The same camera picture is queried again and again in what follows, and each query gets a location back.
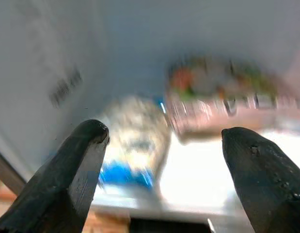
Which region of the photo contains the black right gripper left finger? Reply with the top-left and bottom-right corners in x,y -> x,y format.
0,118 -> 110,233

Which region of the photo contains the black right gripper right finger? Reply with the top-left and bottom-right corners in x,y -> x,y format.
221,126 -> 300,233

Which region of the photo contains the blue snack packet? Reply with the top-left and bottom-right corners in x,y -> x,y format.
97,96 -> 171,195

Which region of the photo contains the grey silver fridge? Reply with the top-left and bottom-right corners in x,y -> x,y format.
0,0 -> 300,233

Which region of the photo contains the pink printed food package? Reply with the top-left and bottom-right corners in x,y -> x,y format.
165,55 -> 300,141

